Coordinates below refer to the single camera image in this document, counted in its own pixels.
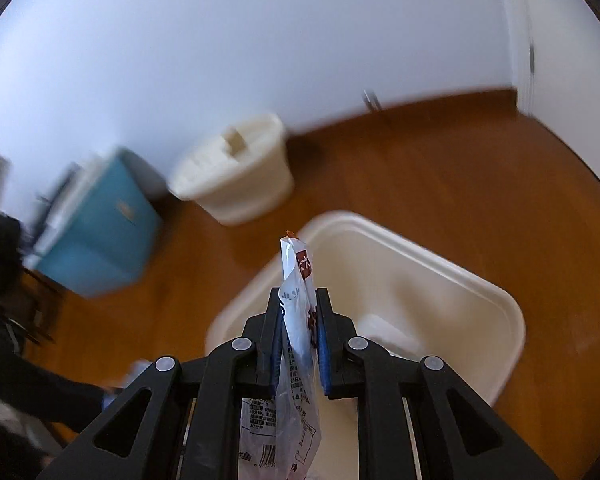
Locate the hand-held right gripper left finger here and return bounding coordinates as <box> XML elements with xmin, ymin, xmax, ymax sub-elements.
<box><xmin>35</xmin><ymin>287</ymin><xmax>287</xmax><ymax>480</ymax></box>

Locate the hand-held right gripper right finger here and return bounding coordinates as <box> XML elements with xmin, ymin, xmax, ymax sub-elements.
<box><xmin>314</xmin><ymin>287</ymin><xmax>561</xmax><ymax>480</ymax></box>

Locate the white printed plastic wrapper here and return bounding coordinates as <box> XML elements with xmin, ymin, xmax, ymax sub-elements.
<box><xmin>239</xmin><ymin>230</ymin><xmax>324</xmax><ymax>480</ymax></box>

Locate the white square plastic bin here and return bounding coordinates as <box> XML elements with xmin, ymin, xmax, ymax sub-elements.
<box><xmin>204</xmin><ymin>211</ymin><xmax>527</xmax><ymax>480</ymax></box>

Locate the clear plastic packet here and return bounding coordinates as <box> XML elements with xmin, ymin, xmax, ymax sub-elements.
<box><xmin>359</xmin><ymin>314</ymin><xmax>423</xmax><ymax>357</ymax></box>

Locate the white sock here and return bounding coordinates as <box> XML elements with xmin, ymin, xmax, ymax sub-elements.
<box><xmin>102</xmin><ymin>360</ymin><xmax>152</xmax><ymax>411</ymax></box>

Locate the white round lidded bucket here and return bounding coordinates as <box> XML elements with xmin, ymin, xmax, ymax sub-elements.
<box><xmin>169</xmin><ymin>114</ymin><xmax>295</xmax><ymax>226</ymax></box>

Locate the blue storage box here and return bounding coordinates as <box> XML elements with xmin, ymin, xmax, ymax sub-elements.
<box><xmin>32</xmin><ymin>147</ymin><xmax>163</xmax><ymax>297</ymax></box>

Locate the person's black trouser leg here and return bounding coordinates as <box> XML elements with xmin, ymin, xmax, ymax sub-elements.
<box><xmin>0</xmin><ymin>322</ymin><xmax>108</xmax><ymax>461</ymax></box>

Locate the black bag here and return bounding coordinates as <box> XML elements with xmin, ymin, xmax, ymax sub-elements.
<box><xmin>0</xmin><ymin>212</ymin><xmax>27</xmax><ymax>292</ymax></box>

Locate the white door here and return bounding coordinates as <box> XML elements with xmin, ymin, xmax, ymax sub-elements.
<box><xmin>495</xmin><ymin>0</ymin><xmax>581</xmax><ymax>116</ymax></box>

